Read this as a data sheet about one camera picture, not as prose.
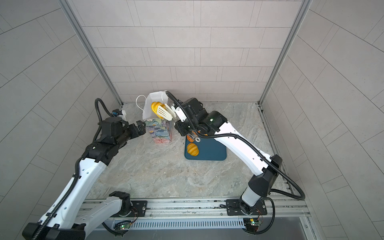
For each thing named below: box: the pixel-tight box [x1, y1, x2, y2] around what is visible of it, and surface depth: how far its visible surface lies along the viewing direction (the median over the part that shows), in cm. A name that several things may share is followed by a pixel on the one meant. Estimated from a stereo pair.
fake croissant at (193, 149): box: [187, 143, 199, 157], surface depth 90 cm
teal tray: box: [184, 136, 227, 161], surface depth 91 cm
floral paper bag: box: [142, 91, 174, 144], surface depth 85 cm
